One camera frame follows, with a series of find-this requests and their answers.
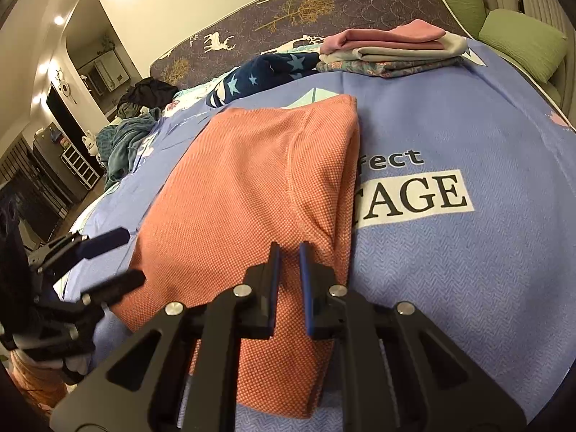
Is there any large green pillow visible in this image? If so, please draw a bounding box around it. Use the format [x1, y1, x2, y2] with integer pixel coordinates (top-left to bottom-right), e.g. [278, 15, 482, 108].
[478, 8, 568, 84]

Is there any blue printed bed sheet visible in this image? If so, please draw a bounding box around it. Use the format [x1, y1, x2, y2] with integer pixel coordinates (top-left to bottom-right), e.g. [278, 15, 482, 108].
[51, 38, 576, 432]

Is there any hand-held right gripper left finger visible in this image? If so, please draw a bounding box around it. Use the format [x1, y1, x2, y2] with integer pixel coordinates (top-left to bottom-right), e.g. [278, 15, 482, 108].
[49, 242, 282, 432]

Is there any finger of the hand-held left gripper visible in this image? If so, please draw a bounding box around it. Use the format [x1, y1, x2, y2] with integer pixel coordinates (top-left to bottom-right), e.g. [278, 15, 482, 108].
[78, 269, 147, 312]
[29, 227, 131, 276]

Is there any small green pillow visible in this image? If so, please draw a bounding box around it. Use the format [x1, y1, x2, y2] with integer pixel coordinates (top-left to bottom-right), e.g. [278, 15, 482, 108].
[429, 0, 489, 39]

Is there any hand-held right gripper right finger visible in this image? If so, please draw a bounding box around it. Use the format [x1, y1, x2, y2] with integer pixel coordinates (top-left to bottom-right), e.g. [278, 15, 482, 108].
[299, 241, 527, 432]

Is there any navy star-print garment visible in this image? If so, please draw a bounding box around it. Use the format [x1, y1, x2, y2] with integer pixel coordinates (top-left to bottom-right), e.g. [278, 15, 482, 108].
[206, 51, 321, 109]

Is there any person's left hand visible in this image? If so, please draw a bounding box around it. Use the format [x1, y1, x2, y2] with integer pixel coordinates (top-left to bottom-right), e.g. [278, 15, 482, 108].
[11, 346, 94, 376]

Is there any black television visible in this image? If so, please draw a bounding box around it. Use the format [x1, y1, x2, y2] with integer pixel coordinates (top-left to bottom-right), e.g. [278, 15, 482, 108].
[45, 83, 109, 149]

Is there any floral folded garment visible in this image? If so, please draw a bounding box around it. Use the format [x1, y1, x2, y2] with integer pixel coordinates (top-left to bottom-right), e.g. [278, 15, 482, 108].
[315, 56, 464, 80]

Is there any teal blanket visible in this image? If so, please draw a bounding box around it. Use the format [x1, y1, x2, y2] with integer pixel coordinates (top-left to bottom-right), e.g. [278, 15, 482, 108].
[95, 107, 162, 192]

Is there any white shelf unit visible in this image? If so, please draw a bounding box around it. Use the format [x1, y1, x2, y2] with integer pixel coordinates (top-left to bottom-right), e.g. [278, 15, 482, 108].
[60, 144, 102, 190]

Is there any black clothes pile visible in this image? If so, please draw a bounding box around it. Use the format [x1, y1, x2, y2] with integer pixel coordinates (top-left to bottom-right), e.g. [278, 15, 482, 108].
[118, 76, 178, 115]

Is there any white glass cabinet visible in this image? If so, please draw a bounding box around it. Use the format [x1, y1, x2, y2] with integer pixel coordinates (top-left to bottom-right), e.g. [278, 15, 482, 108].
[92, 49, 129, 100]

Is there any pink folded garment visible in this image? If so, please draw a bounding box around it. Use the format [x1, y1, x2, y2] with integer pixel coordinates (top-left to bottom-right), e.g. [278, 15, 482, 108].
[320, 19, 446, 55]

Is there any round wall decoration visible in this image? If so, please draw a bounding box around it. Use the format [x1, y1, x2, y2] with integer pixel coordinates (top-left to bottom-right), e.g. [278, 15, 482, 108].
[51, 67, 75, 100]

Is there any beige padded headboard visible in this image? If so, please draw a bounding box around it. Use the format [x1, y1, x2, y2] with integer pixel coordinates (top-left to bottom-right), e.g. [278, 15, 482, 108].
[477, 0, 576, 37]

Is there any orange knit shirt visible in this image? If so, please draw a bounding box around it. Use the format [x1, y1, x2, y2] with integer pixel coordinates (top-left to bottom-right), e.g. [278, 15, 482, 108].
[110, 94, 361, 419]

